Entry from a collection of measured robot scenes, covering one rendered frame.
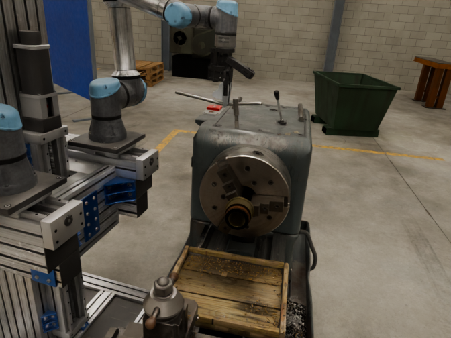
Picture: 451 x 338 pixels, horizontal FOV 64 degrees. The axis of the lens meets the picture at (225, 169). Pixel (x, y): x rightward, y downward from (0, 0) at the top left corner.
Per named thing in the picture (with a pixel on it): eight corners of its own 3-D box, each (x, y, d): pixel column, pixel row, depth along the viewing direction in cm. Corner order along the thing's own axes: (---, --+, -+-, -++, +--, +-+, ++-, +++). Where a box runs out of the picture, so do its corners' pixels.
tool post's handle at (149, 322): (152, 312, 68) (152, 304, 67) (162, 314, 68) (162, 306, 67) (143, 330, 64) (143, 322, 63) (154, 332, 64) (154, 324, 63)
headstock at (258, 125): (215, 165, 203) (219, 97, 188) (300, 177, 196) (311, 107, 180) (184, 218, 149) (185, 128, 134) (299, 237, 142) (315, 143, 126)
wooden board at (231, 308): (185, 254, 127) (185, 245, 125) (287, 272, 121) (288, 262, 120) (154, 318, 100) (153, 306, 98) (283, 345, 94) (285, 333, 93)
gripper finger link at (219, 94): (212, 106, 136) (213, 81, 133) (227, 107, 135) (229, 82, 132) (210, 107, 133) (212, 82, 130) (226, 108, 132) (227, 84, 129)
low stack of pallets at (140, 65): (133, 76, 961) (133, 60, 944) (164, 79, 955) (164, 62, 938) (115, 84, 847) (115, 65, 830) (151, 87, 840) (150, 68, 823)
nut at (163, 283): (157, 283, 72) (157, 269, 70) (176, 287, 71) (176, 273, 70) (149, 297, 68) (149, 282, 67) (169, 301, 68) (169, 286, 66)
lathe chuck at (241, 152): (197, 209, 139) (216, 135, 125) (275, 235, 136) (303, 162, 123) (190, 221, 130) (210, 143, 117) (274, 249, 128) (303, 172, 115)
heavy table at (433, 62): (404, 94, 966) (414, 55, 927) (421, 96, 961) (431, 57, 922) (425, 108, 820) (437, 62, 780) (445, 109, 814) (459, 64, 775)
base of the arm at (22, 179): (-36, 190, 99) (-44, 157, 95) (9, 170, 112) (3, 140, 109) (7, 200, 95) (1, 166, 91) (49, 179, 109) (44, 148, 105)
